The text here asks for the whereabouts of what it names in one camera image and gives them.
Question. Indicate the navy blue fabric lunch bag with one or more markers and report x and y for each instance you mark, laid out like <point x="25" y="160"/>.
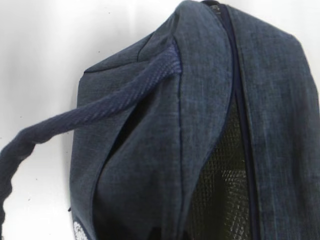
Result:
<point x="206" y="129"/>

